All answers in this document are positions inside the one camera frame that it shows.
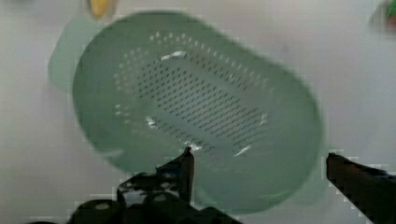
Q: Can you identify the red toy strawberry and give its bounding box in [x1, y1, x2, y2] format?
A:
[386, 0, 396, 31]

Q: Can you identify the green oval plastic strainer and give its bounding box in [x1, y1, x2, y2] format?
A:
[48, 10, 322, 214]

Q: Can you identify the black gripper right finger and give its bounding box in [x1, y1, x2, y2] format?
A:
[326, 153, 396, 224]

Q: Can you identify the yellow toy banana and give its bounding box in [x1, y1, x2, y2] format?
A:
[90, 0, 109, 19]

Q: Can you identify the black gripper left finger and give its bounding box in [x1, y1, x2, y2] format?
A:
[156, 147, 194, 203]

